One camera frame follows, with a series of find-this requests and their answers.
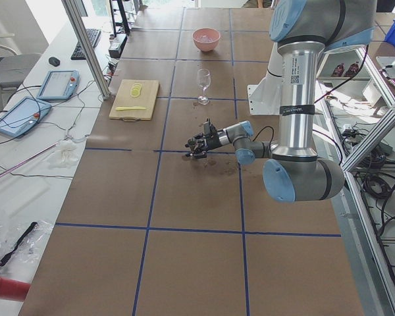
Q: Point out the bamboo cutting board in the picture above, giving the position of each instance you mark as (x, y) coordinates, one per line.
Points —
(147, 98)

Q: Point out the steel jigger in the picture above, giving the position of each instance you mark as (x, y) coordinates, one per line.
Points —
(191, 144)

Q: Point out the pink ice bowl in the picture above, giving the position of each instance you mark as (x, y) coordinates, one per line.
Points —
(206, 47)

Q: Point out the clear wine glass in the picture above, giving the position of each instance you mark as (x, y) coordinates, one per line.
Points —
(203, 81)

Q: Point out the teach pendant far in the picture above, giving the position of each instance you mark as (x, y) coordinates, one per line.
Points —
(59, 85)

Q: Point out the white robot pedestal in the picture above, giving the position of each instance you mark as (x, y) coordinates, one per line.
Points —
(264, 98)

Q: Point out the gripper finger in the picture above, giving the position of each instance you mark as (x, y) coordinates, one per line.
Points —
(200, 139)
(196, 154)

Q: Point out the black computer mouse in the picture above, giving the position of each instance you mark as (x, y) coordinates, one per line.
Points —
(54, 61)

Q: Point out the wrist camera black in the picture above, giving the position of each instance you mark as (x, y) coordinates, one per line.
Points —
(209, 130)

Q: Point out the white cloth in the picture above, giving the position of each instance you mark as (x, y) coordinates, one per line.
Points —
(64, 155)

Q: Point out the teach pendant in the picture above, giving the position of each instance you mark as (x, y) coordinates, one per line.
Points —
(59, 85)
(22, 117)

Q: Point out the aluminium frame post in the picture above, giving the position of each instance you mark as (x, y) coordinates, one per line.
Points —
(76, 21)

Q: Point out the yellow plastic knife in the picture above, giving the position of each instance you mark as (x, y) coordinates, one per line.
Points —
(133, 108)

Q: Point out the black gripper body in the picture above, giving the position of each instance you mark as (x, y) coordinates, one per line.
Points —
(212, 142)

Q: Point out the red bottle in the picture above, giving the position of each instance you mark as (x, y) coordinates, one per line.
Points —
(13, 290)

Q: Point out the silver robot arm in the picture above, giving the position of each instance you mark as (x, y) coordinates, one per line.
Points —
(302, 31)

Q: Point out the ice cubes pile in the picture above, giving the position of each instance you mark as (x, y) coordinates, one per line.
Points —
(204, 38)

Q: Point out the teach pendant near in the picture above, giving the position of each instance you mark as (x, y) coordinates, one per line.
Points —
(22, 117)

